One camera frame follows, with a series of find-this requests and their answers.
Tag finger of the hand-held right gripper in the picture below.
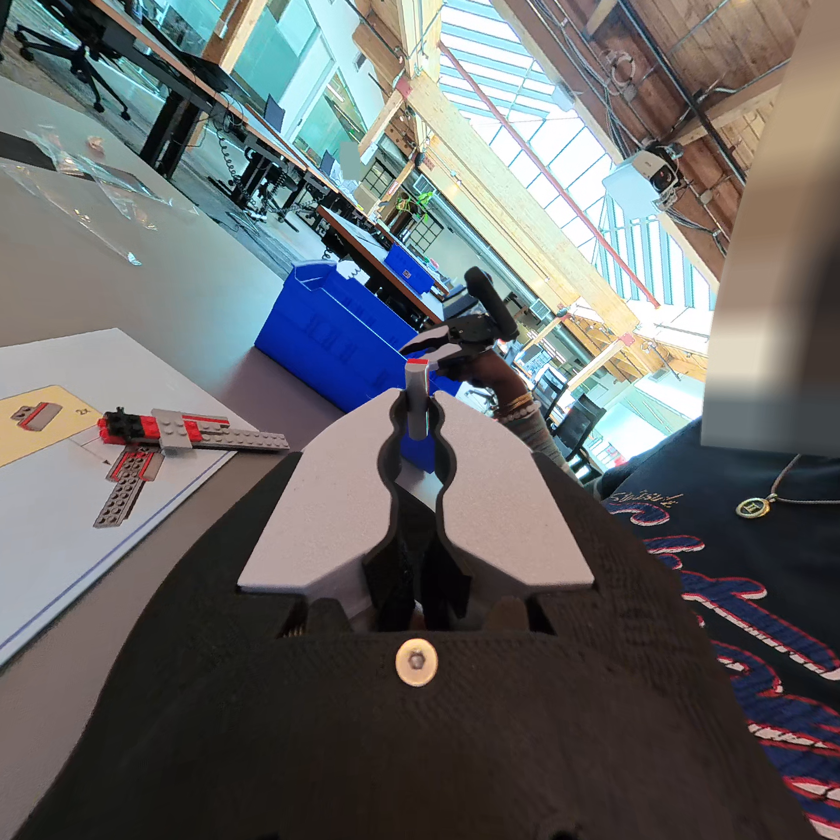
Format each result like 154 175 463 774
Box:
423 351 468 383
399 326 460 358

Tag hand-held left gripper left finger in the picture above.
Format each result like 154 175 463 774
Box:
238 388 409 632

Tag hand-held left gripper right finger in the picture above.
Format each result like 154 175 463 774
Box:
433 392 596 624

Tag grey lego piece red tip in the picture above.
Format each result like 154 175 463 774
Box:
404 358 433 442

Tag large blue plastic bin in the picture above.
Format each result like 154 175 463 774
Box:
255 261 462 475

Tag person's right forearm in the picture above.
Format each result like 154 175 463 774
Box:
502 403 573 475

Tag small blue plastic bin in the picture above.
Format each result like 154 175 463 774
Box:
383 245 437 294

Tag grey red lego model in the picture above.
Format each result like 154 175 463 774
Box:
93 407 291 530

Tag person's right hand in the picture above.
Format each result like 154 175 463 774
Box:
459 350 527 413

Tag short wooden desk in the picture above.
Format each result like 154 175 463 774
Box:
316 205 448 326

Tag green plant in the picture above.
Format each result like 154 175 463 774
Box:
394 189 437 225

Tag red ceiling pipe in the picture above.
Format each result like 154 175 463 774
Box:
438 41 661 309

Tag dark printed sweater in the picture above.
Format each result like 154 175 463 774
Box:
600 416 840 840

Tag white instruction booklet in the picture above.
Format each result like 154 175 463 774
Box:
0 328 241 668

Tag clear plastic bag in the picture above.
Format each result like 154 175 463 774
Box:
58 152 199 219
0 157 143 267

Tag long wooden desk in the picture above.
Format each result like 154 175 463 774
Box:
85 0 311 201

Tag black office chair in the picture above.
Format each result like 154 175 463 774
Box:
13 0 133 123

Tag beaded bracelets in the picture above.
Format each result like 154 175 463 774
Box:
492 392 543 422

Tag white ceiling camera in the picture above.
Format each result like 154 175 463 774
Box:
602 146 688 219

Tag gold pendant necklace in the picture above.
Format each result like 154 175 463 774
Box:
735 453 840 521

